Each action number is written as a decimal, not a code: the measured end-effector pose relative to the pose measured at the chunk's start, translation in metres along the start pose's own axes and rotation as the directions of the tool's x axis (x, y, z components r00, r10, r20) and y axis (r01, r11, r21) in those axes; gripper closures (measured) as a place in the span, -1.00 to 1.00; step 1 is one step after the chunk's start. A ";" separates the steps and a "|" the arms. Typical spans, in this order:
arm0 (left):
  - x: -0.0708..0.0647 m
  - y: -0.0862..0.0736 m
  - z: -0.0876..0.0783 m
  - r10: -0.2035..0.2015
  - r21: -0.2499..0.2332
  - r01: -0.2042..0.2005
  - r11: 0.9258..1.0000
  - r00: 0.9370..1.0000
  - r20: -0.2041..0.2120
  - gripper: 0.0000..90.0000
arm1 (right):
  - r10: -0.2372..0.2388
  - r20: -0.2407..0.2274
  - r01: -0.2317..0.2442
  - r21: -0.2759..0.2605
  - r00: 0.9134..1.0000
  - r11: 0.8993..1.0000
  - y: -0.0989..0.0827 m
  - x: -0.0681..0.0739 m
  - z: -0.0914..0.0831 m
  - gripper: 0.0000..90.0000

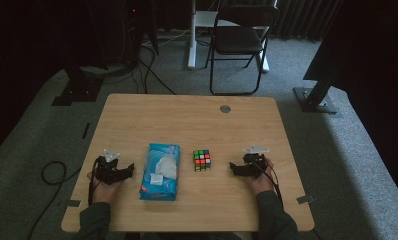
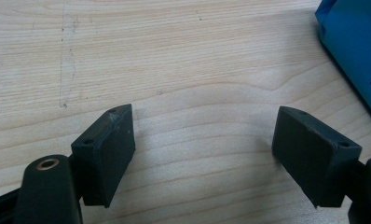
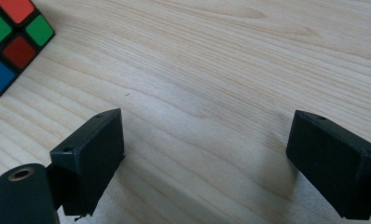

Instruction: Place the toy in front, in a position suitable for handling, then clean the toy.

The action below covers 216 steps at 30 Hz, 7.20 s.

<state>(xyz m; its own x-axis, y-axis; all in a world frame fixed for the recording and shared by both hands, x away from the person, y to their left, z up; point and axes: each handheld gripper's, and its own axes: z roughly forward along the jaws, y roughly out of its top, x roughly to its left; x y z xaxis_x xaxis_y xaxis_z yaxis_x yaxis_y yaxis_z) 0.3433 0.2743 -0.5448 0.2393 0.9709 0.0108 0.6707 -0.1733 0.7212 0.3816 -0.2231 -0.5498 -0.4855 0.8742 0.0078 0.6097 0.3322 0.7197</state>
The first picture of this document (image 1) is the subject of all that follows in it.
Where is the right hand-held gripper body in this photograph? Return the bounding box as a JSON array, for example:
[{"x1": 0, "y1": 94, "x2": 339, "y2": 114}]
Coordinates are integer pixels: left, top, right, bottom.
[{"x1": 241, "y1": 145, "x2": 271, "y2": 178}]

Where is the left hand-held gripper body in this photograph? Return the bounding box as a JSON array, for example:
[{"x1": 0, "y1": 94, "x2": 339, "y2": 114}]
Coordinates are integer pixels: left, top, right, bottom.
[{"x1": 94, "y1": 149, "x2": 126, "y2": 186}]

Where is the colourful puzzle cube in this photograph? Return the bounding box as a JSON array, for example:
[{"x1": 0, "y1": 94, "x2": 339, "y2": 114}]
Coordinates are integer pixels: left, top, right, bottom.
[{"x1": 192, "y1": 149, "x2": 212, "y2": 173}]

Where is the blue wet wipe pack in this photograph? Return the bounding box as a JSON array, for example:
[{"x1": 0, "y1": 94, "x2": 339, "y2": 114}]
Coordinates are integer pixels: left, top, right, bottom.
[{"x1": 139, "y1": 143, "x2": 181, "y2": 202}]

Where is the white wet wipe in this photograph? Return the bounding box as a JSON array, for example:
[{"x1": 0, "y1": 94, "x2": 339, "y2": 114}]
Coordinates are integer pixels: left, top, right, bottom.
[{"x1": 155, "y1": 155, "x2": 178, "y2": 178}]

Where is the person's right hand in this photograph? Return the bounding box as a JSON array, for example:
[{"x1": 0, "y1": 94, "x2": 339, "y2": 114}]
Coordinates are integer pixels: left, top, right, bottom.
[{"x1": 248, "y1": 158, "x2": 276, "y2": 196}]

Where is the person's left hand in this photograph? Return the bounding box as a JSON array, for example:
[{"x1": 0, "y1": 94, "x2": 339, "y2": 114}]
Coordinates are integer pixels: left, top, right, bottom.
[{"x1": 86, "y1": 171, "x2": 124, "y2": 204}]

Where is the black metal stand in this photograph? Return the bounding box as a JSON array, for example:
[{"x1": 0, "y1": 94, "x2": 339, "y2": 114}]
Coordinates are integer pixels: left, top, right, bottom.
[{"x1": 292, "y1": 33, "x2": 343, "y2": 118}]

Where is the black folding chair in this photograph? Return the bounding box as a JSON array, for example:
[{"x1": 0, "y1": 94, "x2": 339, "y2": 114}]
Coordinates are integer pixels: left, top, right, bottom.
[{"x1": 205, "y1": 4, "x2": 281, "y2": 97}]

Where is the black equipment rack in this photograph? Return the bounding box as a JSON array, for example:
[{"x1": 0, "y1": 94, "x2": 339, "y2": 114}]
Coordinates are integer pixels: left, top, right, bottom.
[{"x1": 120, "y1": 0, "x2": 160, "y2": 68}]

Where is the dark curtain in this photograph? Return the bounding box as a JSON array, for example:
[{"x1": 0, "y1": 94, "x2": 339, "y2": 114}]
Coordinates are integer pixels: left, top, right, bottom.
[{"x1": 273, "y1": 0, "x2": 341, "y2": 43}]

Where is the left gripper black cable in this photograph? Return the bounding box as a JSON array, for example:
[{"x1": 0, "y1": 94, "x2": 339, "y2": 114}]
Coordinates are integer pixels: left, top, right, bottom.
[{"x1": 87, "y1": 158, "x2": 100, "y2": 206}]

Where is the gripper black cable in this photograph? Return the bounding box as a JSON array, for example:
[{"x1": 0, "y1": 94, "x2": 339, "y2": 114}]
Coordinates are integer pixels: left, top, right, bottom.
[
  {"x1": 253, "y1": 162, "x2": 285, "y2": 208},
  {"x1": 87, "y1": 158, "x2": 100, "y2": 206}
]

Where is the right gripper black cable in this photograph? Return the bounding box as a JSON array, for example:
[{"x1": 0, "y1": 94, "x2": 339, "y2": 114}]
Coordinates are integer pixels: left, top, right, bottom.
[{"x1": 253, "y1": 162, "x2": 285, "y2": 208}]

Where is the black floor cable loop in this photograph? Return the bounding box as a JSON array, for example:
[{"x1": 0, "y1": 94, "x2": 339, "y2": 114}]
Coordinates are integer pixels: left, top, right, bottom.
[{"x1": 26, "y1": 160, "x2": 83, "y2": 240}]

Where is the black stand base plate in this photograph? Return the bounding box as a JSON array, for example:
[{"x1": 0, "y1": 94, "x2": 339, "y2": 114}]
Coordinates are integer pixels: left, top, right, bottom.
[{"x1": 51, "y1": 66, "x2": 105, "y2": 108}]

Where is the white floor cable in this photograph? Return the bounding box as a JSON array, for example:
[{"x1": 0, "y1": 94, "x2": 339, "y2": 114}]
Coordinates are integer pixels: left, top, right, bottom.
[{"x1": 143, "y1": 28, "x2": 192, "y2": 48}]

